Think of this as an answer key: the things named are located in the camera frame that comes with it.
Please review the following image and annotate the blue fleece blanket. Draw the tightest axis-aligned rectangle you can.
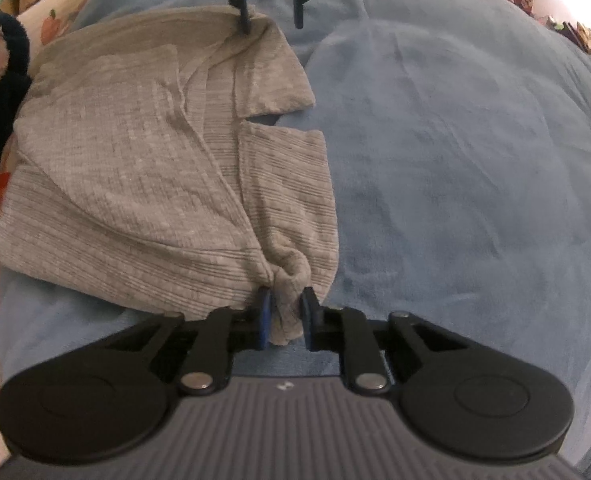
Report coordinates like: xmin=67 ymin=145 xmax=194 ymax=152
xmin=0 ymin=0 xmax=591 ymax=471

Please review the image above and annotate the grey ribbed shirt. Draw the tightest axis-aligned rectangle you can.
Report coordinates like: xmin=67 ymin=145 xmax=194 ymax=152
xmin=0 ymin=10 xmax=339 ymax=347

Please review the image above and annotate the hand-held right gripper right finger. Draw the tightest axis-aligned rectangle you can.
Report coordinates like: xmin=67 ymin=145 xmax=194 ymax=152
xmin=299 ymin=287 xmax=472 ymax=394

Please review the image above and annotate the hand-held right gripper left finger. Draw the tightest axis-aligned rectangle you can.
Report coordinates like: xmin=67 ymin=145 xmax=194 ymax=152
xmin=97 ymin=287 xmax=276 ymax=394

